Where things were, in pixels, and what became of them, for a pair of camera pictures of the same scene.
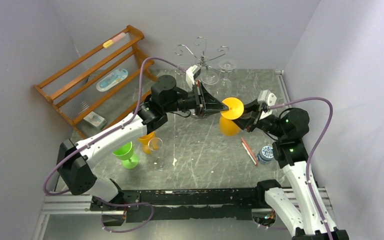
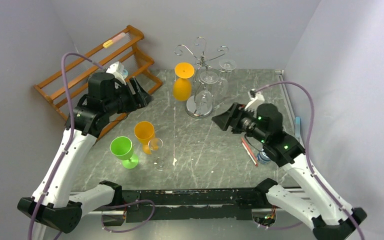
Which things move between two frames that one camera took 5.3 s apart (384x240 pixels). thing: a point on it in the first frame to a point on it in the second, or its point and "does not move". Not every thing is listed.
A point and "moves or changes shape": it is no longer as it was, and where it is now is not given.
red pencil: (250, 152) does not move
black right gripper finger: (242, 122) to (222, 120)
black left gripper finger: (208, 111) to (144, 98)
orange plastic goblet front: (227, 126) moves or changes shape
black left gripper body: (198, 100) to (129, 101)
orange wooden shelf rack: (95, 89) does not move
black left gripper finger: (210, 101) to (139, 91)
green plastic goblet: (125, 152) does not move
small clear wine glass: (161, 163) does not move
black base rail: (219, 203) does not move
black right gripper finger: (250, 108) to (222, 119)
